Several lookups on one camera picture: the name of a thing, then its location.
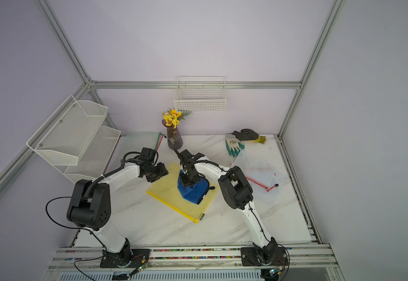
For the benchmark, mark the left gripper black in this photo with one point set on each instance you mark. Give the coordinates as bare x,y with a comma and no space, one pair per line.
163,171

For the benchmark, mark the blue microfiber cleaning cloth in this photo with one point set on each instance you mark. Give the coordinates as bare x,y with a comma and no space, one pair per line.
196,192

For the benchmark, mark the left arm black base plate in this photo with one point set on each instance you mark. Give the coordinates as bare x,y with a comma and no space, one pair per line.
132,258

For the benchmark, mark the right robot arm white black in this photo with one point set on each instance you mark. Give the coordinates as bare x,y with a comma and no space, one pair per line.
238,195

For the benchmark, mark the yellow mesh document bag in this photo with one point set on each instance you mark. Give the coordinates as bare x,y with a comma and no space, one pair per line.
166,191

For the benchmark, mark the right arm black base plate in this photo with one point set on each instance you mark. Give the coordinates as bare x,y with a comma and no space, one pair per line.
255,256

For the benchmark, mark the clear white mesh document bag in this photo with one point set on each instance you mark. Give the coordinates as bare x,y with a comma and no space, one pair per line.
269,193

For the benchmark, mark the green zipper mesh document bag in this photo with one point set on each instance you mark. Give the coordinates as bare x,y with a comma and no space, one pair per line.
136,141

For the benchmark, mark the black yellow work glove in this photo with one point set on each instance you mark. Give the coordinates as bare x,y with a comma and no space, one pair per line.
249,135

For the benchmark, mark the red zipper mesh document bag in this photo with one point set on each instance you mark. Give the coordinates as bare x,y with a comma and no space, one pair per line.
256,170

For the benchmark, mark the aluminium frame rail base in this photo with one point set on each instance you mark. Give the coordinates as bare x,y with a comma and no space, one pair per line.
300,262

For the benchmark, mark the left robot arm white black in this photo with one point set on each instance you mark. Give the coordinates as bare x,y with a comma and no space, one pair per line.
90,203

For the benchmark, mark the white wire wall basket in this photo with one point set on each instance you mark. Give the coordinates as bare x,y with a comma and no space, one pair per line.
200,94

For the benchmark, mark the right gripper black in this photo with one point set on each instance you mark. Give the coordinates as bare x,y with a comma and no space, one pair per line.
186,181

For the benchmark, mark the green white work glove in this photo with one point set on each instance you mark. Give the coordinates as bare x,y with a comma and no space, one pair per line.
233,145

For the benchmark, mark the yellow artificial flowers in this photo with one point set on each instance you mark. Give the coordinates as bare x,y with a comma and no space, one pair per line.
172,118

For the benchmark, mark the white two-tier mesh shelf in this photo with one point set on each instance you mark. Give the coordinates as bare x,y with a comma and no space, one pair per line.
75,140

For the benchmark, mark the dark purple glass vase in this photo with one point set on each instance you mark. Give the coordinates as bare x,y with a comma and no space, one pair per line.
173,135

